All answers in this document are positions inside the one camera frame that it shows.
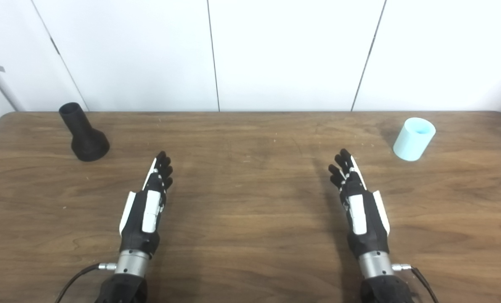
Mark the light-blue cylindrical hose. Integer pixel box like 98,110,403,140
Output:
393,117,436,162

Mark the black funnel-shaped nozzle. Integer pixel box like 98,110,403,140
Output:
59,102,110,162

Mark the black and white right hand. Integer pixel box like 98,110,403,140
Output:
328,149,390,258

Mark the black and white left hand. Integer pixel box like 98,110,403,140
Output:
119,151,174,258

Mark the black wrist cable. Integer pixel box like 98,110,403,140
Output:
55,263,117,303
392,263,440,303

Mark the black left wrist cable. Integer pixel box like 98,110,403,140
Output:
55,263,117,303

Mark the white wall corner post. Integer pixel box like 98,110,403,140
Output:
0,50,26,112

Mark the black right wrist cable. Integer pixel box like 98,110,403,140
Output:
392,263,440,303

